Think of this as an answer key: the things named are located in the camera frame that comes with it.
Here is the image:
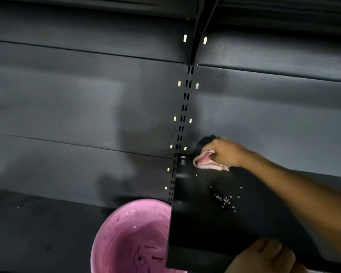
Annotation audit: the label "dark grey base shelf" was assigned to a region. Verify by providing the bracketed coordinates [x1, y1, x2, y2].
[0, 188, 172, 273]

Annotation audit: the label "person's left hand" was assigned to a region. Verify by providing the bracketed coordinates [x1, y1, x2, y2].
[224, 238, 309, 273]

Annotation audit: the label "black metal shelf board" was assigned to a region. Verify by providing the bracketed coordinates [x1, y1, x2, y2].
[165, 153, 341, 273]

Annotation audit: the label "dark grey shelving back panel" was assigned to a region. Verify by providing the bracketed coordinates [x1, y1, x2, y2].
[188, 24, 341, 180]
[0, 11, 191, 209]

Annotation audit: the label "slotted black shelf upright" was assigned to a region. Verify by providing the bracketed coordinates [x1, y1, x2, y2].
[163, 34, 208, 206]

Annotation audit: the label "dark overhead shelf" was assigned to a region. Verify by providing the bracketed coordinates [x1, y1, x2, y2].
[0, 0, 341, 36]

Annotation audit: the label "black shelf bracket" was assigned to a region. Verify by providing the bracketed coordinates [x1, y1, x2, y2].
[187, 0, 221, 66]

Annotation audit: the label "scattered white crumbs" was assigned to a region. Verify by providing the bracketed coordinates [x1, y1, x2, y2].
[196, 174, 244, 212]

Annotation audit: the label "pink cleaning cloth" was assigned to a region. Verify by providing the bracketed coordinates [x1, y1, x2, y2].
[193, 149, 230, 171]

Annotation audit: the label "pink plastic bucket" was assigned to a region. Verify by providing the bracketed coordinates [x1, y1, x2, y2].
[90, 198, 188, 273]

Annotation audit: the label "person's right hand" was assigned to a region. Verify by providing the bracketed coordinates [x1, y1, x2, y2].
[201, 136, 253, 169]

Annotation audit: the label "person's right forearm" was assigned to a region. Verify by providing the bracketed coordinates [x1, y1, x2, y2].
[242, 151, 341, 264]

